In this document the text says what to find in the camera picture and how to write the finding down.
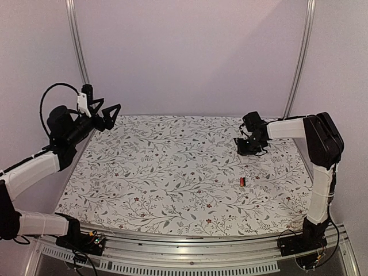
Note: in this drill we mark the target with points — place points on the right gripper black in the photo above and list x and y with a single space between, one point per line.
241 149

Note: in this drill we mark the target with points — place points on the right aluminium frame post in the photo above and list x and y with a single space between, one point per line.
306 36

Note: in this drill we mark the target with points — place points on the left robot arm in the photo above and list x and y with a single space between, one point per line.
68 129

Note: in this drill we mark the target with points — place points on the left aluminium frame post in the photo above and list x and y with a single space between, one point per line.
76 40

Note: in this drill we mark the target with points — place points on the red black battery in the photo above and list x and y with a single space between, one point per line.
242 182

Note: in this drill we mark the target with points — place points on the floral patterned table mat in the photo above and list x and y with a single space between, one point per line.
181 176

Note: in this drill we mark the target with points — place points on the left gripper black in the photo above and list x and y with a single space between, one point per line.
108 123

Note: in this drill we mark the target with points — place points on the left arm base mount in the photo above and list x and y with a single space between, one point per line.
89 243

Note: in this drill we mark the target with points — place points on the aluminium frame post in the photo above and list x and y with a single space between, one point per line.
306 36
76 40

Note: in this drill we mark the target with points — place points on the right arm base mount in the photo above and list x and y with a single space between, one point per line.
296 244

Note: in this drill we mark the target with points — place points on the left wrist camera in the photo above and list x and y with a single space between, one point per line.
84 99

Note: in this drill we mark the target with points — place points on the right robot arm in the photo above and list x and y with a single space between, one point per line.
325 147

